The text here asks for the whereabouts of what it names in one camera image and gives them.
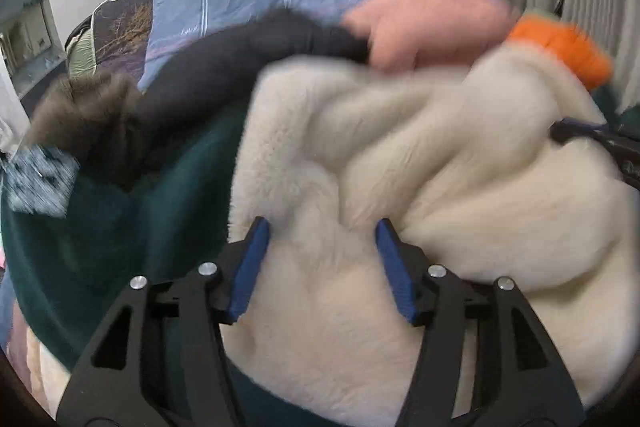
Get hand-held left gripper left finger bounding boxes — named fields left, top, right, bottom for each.
left=56, top=216, right=271, bottom=427

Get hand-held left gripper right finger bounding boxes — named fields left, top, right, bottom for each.
left=375, top=218, right=586, bottom=427

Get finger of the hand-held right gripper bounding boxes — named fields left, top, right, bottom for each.
left=550, top=118, right=623, bottom=152

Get dark green fleece-lined sweatshirt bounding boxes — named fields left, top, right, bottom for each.
left=0, top=54, right=631, bottom=427

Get orange puffer jacket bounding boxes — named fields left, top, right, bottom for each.
left=507, top=14, right=616, bottom=92

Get pink quilted garment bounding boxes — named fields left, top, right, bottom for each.
left=342, top=0, right=521, bottom=72

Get black puffer jacket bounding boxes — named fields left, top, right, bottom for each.
left=120, top=9, right=373, bottom=142

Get blue white patterned cloth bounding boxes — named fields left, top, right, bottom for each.
left=2, top=144, right=81, bottom=218

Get brown fleece garment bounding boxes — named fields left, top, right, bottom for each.
left=22, top=72, right=146, bottom=188

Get pale green pillow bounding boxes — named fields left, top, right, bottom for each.
left=65, top=29, right=101, bottom=78

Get dark tree-print pillow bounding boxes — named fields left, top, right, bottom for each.
left=65, top=0, right=161, bottom=78

